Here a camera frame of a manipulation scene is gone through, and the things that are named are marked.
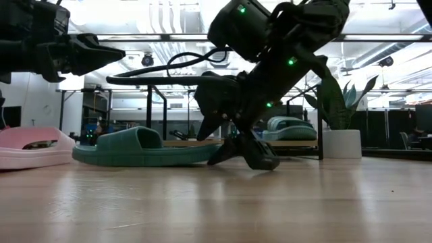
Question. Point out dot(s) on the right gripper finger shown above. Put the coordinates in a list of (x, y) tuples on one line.
[(227, 152), (258, 157)]

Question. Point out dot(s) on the dark rectangular wall panel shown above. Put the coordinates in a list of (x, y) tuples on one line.
[(10, 118)]

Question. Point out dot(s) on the green snake plant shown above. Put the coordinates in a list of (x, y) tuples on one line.
[(337, 108)]

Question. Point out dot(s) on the dark background storage rack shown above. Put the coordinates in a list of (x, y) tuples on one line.
[(96, 104)]

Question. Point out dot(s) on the black background robot arm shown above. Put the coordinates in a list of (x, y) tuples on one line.
[(179, 135)]

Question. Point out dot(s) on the black background monitor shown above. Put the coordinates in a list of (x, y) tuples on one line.
[(293, 110)]

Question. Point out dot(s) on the pink rubber slide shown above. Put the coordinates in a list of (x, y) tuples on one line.
[(37, 158)]

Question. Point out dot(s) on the green rubber slide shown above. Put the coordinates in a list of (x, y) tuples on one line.
[(145, 157), (290, 133)]

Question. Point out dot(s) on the black frame wooden shoe shelf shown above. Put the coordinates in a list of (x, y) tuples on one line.
[(319, 148)]

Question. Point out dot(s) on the plain white plant pot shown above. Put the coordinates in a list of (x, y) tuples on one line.
[(341, 145)]

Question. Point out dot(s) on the person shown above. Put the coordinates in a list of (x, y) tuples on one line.
[(100, 129)]

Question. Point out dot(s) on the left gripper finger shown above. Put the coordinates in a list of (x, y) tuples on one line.
[(86, 71), (98, 52)]

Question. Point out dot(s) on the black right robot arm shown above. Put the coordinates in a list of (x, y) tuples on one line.
[(303, 33)]

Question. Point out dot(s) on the black overhead light bar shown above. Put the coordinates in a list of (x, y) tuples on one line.
[(165, 38)]

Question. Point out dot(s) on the round black ceiling fixture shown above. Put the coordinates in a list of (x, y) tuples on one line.
[(385, 61), (147, 60)]

